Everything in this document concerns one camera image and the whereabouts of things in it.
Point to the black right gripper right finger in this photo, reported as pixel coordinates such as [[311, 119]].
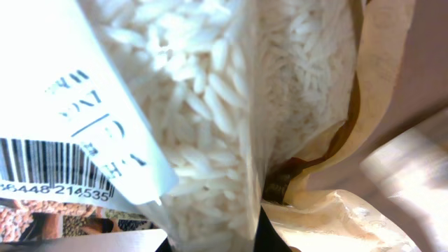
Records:
[[266, 238]]

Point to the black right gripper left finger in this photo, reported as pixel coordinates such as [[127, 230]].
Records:
[[164, 247]]

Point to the beige rice bag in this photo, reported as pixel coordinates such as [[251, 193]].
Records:
[[180, 112]]

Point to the beige grain bag far right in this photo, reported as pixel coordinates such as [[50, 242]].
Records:
[[411, 170]]

